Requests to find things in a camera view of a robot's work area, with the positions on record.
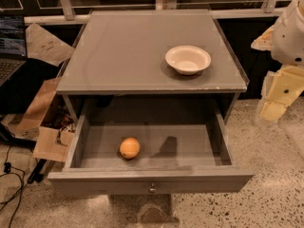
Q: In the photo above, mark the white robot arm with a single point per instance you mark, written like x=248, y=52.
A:
x=285, y=40

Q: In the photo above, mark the brown paper sheet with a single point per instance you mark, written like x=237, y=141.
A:
x=44, y=46

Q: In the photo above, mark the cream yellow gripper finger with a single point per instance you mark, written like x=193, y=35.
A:
x=280, y=89

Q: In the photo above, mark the metal drawer knob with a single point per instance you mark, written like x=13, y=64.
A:
x=152, y=189

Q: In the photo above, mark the grey cabinet with counter top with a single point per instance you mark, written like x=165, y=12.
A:
x=123, y=52

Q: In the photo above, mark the metal window railing frame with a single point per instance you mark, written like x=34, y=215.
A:
x=152, y=3

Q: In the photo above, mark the white paper bowl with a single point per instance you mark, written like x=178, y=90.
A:
x=188, y=60

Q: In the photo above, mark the orange fruit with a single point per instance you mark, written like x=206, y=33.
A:
x=130, y=148

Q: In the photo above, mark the open cardboard box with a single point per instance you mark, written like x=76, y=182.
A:
x=42, y=115

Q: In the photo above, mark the open grey top drawer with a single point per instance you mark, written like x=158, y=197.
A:
x=184, y=149

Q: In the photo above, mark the open laptop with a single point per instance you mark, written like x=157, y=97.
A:
x=13, y=45

